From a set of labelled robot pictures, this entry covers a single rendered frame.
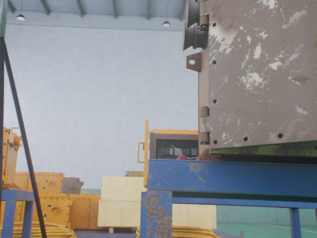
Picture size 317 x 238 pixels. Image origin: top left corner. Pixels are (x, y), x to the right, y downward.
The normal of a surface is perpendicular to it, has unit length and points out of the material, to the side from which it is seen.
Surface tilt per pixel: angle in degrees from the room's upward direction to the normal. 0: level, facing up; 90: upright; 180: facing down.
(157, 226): 90
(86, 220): 90
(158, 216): 90
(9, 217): 90
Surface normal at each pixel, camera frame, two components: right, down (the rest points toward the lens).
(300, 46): -0.65, -0.18
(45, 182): 0.03, -0.22
